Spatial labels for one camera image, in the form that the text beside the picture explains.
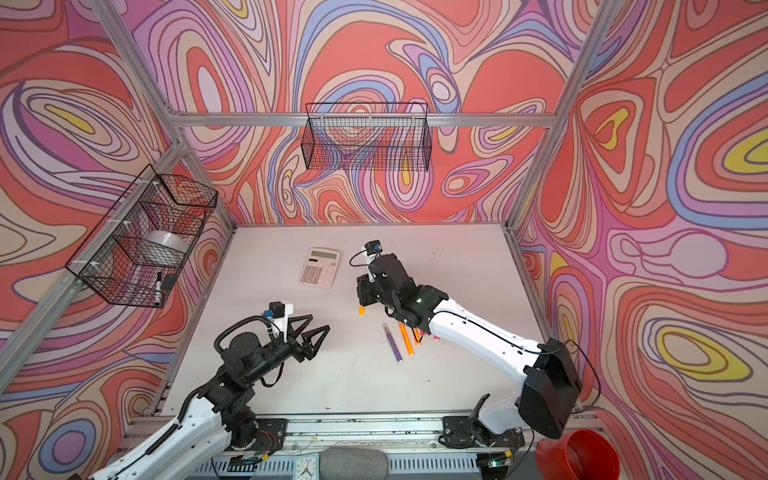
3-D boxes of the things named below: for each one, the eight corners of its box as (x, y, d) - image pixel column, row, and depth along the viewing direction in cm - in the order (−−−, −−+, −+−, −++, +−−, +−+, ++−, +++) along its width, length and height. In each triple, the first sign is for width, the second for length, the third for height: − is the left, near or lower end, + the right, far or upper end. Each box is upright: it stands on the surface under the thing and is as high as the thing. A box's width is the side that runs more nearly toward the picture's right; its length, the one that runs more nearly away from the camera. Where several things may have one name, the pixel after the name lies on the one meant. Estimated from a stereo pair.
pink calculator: (300, 288, 103) (298, 282, 100) (308, 253, 114) (306, 247, 111) (335, 288, 103) (333, 282, 100) (340, 253, 113) (338, 247, 111)
